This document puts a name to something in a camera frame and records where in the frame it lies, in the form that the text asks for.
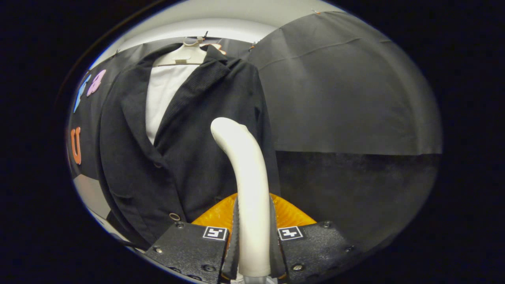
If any grey cabinet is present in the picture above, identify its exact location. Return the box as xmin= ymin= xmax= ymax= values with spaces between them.
xmin=73 ymin=174 xmax=131 ymax=241

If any black backdrop cloth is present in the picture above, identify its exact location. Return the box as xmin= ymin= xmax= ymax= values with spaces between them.
xmin=66 ymin=11 xmax=442 ymax=253

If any black jacket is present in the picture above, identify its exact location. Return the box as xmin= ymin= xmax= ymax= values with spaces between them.
xmin=97 ymin=43 xmax=281 ymax=250

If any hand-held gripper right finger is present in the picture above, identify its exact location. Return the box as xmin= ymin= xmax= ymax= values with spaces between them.
xmin=269 ymin=192 xmax=355 ymax=281

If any beige clothes hanger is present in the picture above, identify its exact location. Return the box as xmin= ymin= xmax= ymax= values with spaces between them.
xmin=152 ymin=36 xmax=208 ymax=67

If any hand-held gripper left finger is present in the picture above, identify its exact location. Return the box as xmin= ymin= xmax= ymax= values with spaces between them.
xmin=145 ymin=192 xmax=240 ymax=284

